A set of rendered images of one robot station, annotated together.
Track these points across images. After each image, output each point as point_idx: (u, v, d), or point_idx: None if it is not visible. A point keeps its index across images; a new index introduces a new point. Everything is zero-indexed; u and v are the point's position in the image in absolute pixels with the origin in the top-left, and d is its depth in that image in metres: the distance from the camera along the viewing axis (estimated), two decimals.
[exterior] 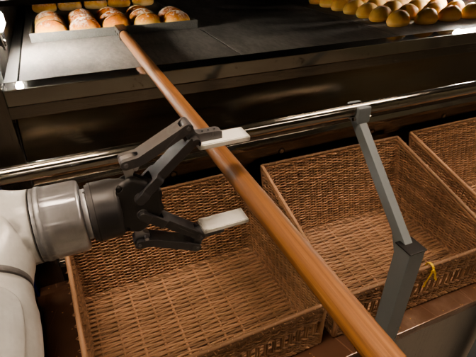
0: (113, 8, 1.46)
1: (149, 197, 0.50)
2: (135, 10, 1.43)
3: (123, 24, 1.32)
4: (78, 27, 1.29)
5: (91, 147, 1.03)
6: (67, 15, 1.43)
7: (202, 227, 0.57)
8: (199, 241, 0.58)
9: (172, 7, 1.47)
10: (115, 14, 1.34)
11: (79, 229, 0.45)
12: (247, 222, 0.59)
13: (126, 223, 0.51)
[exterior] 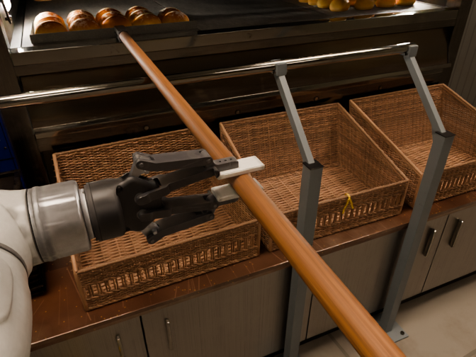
0: (113, 10, 1.47)
1: (149, 201, 0.50)
2: (134, 12, 1.44)
3: (122, 25, 1.33)
4: (78, 28, 1.30)
5: (78, 101, 1.31)
6: (67, 16, 1.44)
7: (217, 195, 0.55)
8: (212, 210, 0.56)
9: (171, 8, 1.48)
10: (115, 15, 1.34)
11: (79, 229, 0.45)
12: None
13: (126, 223, 0.51)
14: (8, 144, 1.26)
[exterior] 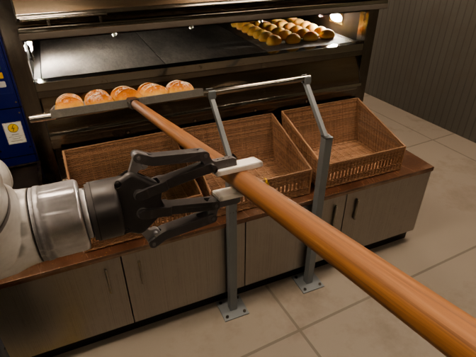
0: (126, 87, 1.62)
1: (148, 197, 0.50)
2: (145, 86, 1.58)
3: (134, 96, 1.44)
4: (93, 101, 1.44)
5: None
6: (85, 95, 1.58)
7: (217, 195, 0.55)
8: (214, 212, 0.56)
9: (178, 81, 1.62)
10: (127, 88, 1.49)
11: (77, 219, 0.45)
12: None
13: (126, 222, 0.51)
14: (32, 144, 1.86)
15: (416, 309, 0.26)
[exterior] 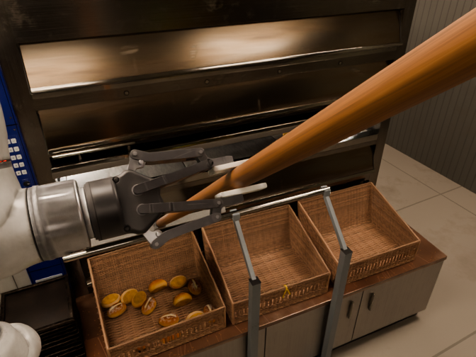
0: (174, 333, 1.86)
1: (146, 190, 0.50)
2: None
3: None
4: (132, 302, 2.04)
5: None
6: (144, 310, 1.99)
7: (219, 193, 0.54)
8: (218, 212, 0.54)
9: (207, 310, 1.97)
10: (155, 280, 2.14)
11: (73, 202, 0.45)
12: (265, 186, 0.56)
13: (126, 219, 0.49)
14: None
15: (377, 78, 0.25)
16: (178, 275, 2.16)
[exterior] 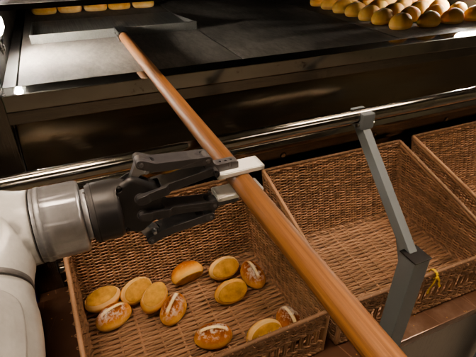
0: None
1: (149, 202, 0.50)
2: None
3: (122, 25, 1.33)
4: (141, 302, 1.10)
5: (90, 153, 1.02)
6: (166, 317, 1.05)
7: (217, 195, 0.55)
8: (212, 210, 0.56)
9: (287, 317, 1.03)
10: (182, 262, 1.20)
11: (79, 229, 0.45)
12: None
13: (126, 223, 0.51)
14: None
15: None
16: (224, 256, 1.21)
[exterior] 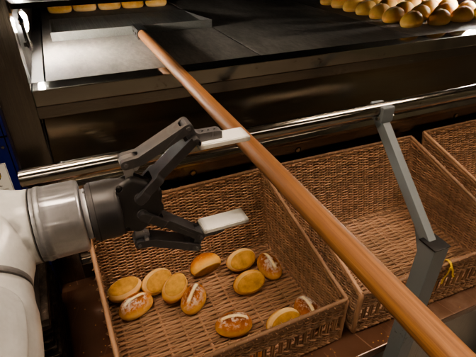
0: None
1: (149, 197, 0.50)
2: None
3: (141, 23, 1.36)
4: (162, 292, 1.13)
5: (114, 146, 1.05)
6: (188, 306, 1.08)
7: (202, 227, 0.57)
8: (199, 241, 0.58)
9: (306, 307, 1.06)
10: (200, 253, 1.23)
11: (79, 229, 0.45)
12: (247, 222, 0.59)
13: (126, 223, 0.51)
14: None
15: None
16: (241, 248, 1.24)
